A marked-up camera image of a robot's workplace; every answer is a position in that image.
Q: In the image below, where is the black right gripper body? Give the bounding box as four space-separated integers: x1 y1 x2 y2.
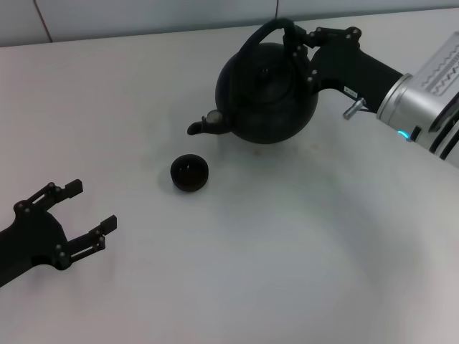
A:
311 35 404 108

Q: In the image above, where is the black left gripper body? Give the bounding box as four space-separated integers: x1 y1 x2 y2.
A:
0 202 70 287

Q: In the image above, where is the black round teapot with handle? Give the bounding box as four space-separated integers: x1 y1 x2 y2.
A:
186 17 319 145

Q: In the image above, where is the small dark teacup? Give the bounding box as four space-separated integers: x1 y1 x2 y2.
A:
169 153 210 194

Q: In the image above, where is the right gripper cable with plug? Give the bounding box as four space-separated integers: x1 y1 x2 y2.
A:
342 97 378 120

